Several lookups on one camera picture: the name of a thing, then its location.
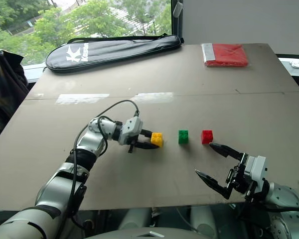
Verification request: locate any red toy brick cube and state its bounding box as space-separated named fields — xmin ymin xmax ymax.
xmin=201 ymin=129 xmax=214 ymax=145

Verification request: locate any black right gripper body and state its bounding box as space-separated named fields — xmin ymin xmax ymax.
xmin=225 ymin=152 xmax=255 ymax=200

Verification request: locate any black racket bag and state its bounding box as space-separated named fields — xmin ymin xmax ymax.
xmin=43 ymin=34 xmax=184 ymax=74

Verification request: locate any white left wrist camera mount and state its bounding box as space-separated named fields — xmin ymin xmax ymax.
xmin=118 ymin=116 xmax=144 ymax=145

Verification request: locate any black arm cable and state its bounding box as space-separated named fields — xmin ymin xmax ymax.
xmin=69 ymin=100 xmax=141 ymax=226
xmin=246 ymin=198 xmax=299 ymax=215

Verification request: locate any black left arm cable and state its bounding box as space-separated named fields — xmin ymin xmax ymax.
xmin=69 ymin=100 xmax=141 ymax=226

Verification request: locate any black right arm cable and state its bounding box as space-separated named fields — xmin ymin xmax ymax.
xmin=246 ymin=198 xmax=299 ymax=215

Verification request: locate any grey hanging window handle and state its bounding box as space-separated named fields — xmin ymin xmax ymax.
xmin=173 ymin=1 xmax=183 ymax=18

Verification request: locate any dark jacket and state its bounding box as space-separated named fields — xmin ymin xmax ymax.
xmin=0 ymin=44 xmax=30 ymax=150

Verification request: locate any red packaged cloth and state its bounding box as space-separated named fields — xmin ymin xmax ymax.
xmin=201 ymin=43 xmax=249 ymax=68

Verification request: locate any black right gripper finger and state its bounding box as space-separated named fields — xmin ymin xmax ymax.
xmin=194 ymin=169 xmax=234 ymax=200
xmin=209 ymin=142 xmax=243 ymax=161

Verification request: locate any green toy brick cube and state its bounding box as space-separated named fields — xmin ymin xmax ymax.
xmin=178 ymin=129 xmax=189 ymax=145

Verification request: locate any grey robot torso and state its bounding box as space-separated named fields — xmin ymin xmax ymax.
xmin=82 ymin=206 xmax=274 ymax=239

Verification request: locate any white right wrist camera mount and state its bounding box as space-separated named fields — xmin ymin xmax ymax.
xmin=243 ymin=155 xmax=268 ymax=198

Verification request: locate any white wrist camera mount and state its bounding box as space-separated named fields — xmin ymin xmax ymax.
xmin=118 ymin=116 xmax=144 ymax=145
xmin=243 ymin=155 xmax=268 ymax=198

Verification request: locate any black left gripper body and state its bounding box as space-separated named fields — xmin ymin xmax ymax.
xmin=128 ymin=129 xmax=147 ymax=154

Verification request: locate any black window frame post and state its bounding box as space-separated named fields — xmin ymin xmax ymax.
xmin=170 ymin=0 xmax=184 ymax=45

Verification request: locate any yellow toy brick cube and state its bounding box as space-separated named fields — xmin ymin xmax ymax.
xmin=150 ymin=132 xmax=164 ymax=148

